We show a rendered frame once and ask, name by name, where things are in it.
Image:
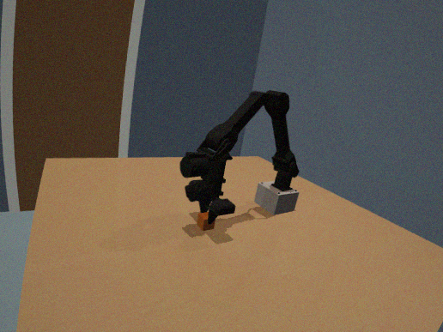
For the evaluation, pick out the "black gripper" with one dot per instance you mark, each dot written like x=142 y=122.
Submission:
x=215 y=205

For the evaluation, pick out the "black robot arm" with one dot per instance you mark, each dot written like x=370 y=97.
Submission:
x=224 y=136

